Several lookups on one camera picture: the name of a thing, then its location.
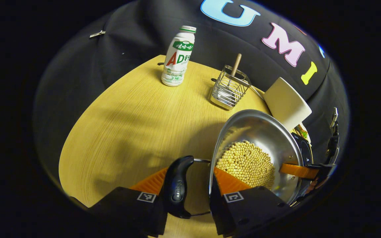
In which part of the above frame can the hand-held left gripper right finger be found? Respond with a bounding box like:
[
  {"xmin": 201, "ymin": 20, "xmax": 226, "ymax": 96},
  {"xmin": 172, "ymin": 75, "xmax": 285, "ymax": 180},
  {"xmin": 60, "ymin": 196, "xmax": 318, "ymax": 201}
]
[{"xmin": 209, "ymin": 167, "xmax": 292, "ymax": 238}]

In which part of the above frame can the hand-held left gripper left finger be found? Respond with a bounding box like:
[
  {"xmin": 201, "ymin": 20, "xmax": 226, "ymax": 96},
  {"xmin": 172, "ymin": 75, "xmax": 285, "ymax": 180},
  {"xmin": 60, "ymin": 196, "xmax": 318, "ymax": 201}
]
[{"xmin": 70, "ymin": 165, "xmax": 169, "ymax": 238}]

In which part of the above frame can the black induction cooktop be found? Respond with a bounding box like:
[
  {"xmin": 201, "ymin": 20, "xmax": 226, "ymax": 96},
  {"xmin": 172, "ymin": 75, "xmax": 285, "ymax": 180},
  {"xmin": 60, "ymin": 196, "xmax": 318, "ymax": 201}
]
[{"xmin": 291, "ymin": 132, "xmax": 314, "ymax": 166}]

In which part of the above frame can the steel pot with black handles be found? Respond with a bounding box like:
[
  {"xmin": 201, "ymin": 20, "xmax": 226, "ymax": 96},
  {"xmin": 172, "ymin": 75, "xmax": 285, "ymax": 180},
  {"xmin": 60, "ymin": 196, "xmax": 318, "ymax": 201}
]
[{"xmin": 162, "ymin": 109, "xmax": 313, "ymax": 219}]

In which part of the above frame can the pile of soybeans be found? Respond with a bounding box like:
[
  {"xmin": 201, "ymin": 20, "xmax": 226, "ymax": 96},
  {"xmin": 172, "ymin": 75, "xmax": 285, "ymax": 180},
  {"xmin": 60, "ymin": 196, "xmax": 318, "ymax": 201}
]
[{"xmin": 215, "ymin": 140, "xmax": 276, "ymax": 189}]

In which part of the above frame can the white toaster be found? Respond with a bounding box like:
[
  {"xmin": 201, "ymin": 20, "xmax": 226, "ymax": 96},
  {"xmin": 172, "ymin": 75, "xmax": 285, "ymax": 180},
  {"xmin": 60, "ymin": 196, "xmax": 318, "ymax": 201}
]
[{"xmin": 263, "ymin": 77, "xmax": 312, "ymax": 131}]

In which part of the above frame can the wooden stick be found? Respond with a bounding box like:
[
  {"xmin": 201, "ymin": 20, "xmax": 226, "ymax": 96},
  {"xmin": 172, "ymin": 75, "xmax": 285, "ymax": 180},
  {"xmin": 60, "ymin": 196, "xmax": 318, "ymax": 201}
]
[{"xmin": 231, "ymin": 53, "xmax": 242, "ymax": 77}]

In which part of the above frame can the white milk drink bottle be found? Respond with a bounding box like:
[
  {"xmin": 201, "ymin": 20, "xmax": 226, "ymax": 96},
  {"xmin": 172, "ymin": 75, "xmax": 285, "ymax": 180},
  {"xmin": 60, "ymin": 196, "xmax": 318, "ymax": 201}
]
[{"xmin": 161, "ymin": 25, "xmax": 197, "ymax": 87}]

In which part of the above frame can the white power cable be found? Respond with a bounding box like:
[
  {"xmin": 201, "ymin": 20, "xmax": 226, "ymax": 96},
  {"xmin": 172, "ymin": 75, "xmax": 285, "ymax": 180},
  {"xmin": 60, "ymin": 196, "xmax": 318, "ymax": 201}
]
[{"xmin": 251, "ymin": 85, "xmax": 265, "ymax": 99}]

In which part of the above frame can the wire mesh basket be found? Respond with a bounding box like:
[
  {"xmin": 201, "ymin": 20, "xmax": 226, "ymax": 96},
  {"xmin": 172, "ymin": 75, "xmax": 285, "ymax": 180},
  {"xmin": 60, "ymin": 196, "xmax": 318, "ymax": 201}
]
[{"xmin": 209, "ymin": 65, "xmax": 252, "ymax": 110}]

